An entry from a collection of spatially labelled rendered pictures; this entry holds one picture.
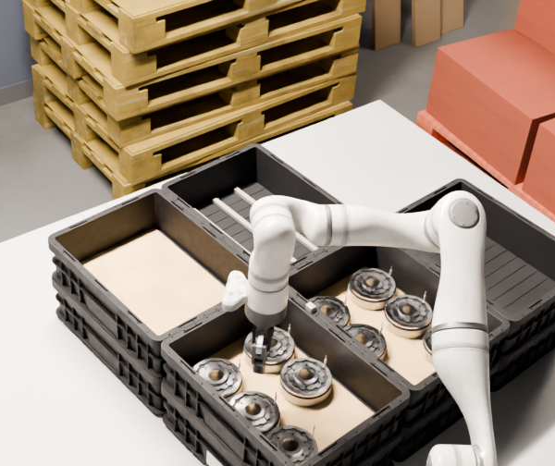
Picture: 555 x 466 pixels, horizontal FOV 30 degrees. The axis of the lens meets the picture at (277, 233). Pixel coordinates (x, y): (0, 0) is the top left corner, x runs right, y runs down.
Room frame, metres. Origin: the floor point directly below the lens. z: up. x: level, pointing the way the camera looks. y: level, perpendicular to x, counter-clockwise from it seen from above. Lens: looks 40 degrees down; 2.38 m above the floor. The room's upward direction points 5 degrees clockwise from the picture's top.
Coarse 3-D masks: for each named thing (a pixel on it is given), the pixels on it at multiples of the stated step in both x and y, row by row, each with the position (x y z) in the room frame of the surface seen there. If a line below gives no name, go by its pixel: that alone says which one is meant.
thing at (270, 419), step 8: (248, 392) 1.34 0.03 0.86; (256, 392) 1.34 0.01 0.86; (232, 400) 1.32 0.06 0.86; (240, 400) 1.32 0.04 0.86; (264, 400) 1.33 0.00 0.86; (272, 400) 1.33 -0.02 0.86; (272, 408) 1.31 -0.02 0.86; (264, 416) 1.29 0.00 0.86; (272, 416) 1.29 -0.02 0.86; (256, 424) 1.26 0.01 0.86; (264, 424) 1.27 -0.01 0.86; (272, 424) 1.27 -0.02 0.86
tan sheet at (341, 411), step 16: (224, 352) 1.47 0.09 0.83; (240, 352) 1.48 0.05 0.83; (240, 368) 1.43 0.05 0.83; (256, 384) 1.39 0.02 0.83; (272, 384) 1.40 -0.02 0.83; (336, 384) 1.41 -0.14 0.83; (336, 400) 1.37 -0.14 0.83; (352, 400) 1.37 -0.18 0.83; (288, 416) 1.32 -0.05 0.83; (304, 416) 1.32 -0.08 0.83; (320, 416) 1.32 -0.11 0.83; (336, 416) 1.33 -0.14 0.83; (352, 416) 1.33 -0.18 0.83; (368, 416) 1.33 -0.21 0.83; (320, 432) 1.29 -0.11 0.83; (336, 432) 1.29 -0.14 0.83; (320, 448) 1.25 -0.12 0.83
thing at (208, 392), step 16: (208, 320) 1.46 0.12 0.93; (320, 320) 1.49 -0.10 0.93; (176, 336) 1.41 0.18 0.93; (336, 336) 1.45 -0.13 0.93; (352, 352) 1.41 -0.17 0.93; (176, 368) 1.34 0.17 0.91; (192, 384) 1.31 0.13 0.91; (208, 384) 1.29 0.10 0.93; (400, 384) 1.34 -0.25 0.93; (208, 400) 1.27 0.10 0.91; (224, 400) 1.26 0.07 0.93; (400, 400) 1.29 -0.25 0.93; (224, 416) 1.24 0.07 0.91; (240, 416) 1.22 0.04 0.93; (384, 416) 1.26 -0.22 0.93; (240, 432) 1.21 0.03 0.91; (256, 432) 1.19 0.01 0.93; (352, 432) 1.21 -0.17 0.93; (368, 432) 1.23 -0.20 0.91; (272, 448) 1.16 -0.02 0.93; (336, 448) 1.17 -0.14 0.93; (288, 464) 1.13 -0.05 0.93; (304, 464) 1.13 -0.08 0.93; (320, 464) 1.14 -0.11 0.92
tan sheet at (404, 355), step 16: (336, 288) 1.69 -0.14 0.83; (352, 304) 1.65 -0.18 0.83; (352, 320) 1.60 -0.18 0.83; (368, 320) 1.60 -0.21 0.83; (384, 336) 1.56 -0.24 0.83; (400, 352) 1.51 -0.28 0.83; (416, 352) 1.52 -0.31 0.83; (400, 368) 1.47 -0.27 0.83; (416, 368) 1.47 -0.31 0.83; (432, 368) 1.48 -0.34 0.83
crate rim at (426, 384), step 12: (324, 252) 1.69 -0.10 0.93; (408, 252) 1.72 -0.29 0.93; (300, 264) 1.65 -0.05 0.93; (312, 264) 1.66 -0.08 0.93; (420, 264) 1.69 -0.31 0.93; (300, 300) 1.54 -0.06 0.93; (492, 312) 1.55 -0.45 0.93; (336, 324) 1.48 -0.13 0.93; (504, 324) 1.52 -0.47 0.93; (348, 336) 1.45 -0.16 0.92; (492, 336) 1.49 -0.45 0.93; (504, 336) 1.51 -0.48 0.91; (360, 348) 1.42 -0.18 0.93; (396, 372) 1.36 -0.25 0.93; (408, 384) 1.34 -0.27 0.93; (420, 384) 1.34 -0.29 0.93; (432, 384) 1.35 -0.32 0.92; (420, 396) 1.33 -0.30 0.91
